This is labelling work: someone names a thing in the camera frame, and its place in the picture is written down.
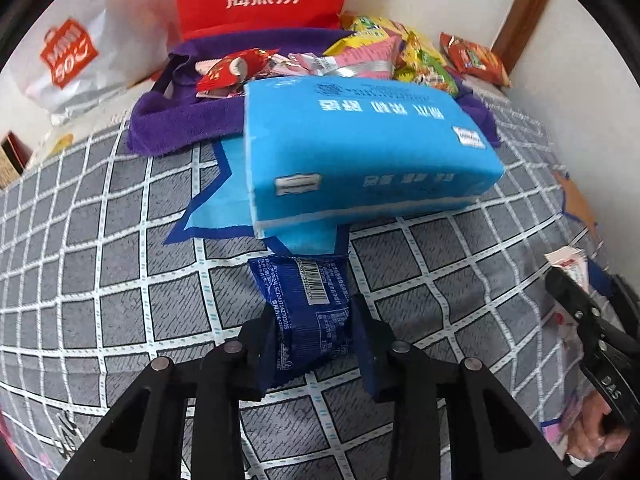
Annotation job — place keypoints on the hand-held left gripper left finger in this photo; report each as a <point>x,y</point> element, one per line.
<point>265,360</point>

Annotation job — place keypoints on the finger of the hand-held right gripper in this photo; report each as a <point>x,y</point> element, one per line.
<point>587,325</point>
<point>627,310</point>

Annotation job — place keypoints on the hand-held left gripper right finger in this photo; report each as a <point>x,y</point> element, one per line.
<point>369,360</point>

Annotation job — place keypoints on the white pink snack packet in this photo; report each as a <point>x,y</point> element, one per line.
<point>570,267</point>

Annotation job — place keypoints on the dark blue snack packet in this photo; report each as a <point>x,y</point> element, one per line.
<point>305,310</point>

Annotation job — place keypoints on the purple cloth bag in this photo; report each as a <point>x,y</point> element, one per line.
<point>175,120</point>

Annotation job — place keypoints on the green snack packet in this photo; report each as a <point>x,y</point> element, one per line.
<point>435,77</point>

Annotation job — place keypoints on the small red snack packet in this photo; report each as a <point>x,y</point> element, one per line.
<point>230,70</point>

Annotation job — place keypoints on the large pink snack packet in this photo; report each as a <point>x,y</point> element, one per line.
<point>367,62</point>

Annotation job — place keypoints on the yellow pink snack packet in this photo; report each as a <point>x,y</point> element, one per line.
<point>410,57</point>

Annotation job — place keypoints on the person's right hand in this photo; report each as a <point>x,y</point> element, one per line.
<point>592,430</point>

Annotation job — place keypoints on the blue tissue pack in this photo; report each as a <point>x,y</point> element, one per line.
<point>360,150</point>

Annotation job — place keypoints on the red chips bag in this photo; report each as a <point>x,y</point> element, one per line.
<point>475,60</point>

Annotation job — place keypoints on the white printed bedsheet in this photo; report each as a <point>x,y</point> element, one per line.
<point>55,145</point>

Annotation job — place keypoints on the white plastic bag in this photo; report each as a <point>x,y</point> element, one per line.
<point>105,70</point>

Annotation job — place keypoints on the yellow chips bag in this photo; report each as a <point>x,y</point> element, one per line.
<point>375,25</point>

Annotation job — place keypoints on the red paper bag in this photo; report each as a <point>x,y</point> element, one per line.
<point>260,0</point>

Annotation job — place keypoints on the wooden door frame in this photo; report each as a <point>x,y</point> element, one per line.
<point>525,5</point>

